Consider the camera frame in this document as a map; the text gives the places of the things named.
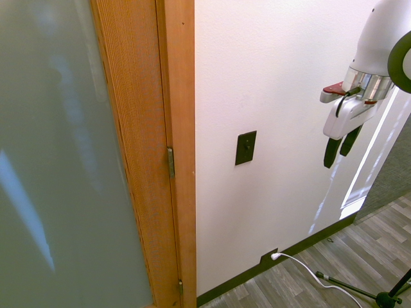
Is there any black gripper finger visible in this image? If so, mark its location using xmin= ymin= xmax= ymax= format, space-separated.
xmin=340 ymin=124 xmax=363 ymax=157
xmin=323 ymin=137 xmax=341 ymax=169

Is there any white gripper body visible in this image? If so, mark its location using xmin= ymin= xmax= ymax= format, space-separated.
xmin=322 ymin=96 xmax=379 ymax=141

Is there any narrow bright glass sidelight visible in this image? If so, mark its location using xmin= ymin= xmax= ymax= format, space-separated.
xmin=340 ymin=92 xmax=400 ymax=219

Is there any black baseboard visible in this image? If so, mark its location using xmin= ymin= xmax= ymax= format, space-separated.
xmin=196 ymin=212 xmax=358 ymax=307

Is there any black tripod stand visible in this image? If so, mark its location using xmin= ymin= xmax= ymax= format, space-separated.
xmin=315 ymin=263 xmax=411 ymax=308

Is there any large metal door hinge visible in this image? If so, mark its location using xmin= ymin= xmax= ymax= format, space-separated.
xmin=166 ymin=146 xmax=176 ymax=180

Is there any wooden door with frosted glass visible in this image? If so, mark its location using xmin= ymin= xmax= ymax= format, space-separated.
xmin=0 ymin=0 xmax=181 ymax=308

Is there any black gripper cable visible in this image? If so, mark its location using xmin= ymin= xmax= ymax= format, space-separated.
xmin=335 ymin=86 xmax=359 ymax=117

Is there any red and grey wrist camera mount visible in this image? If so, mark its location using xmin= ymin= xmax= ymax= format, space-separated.
xmin=319 ymin=82 xmax=347 ymax=104

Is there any dark light switch plate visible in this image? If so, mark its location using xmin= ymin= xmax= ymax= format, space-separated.
xmin=234 ymin=130 xmax=258 ymax=166

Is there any white power cable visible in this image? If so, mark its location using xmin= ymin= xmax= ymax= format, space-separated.
xmin=279 ymin=253 xmax=364 ymax=308

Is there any wooden door frame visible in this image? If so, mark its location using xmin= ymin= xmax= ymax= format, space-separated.
xmin=155 ymin=0 xmax=198 ymax=308

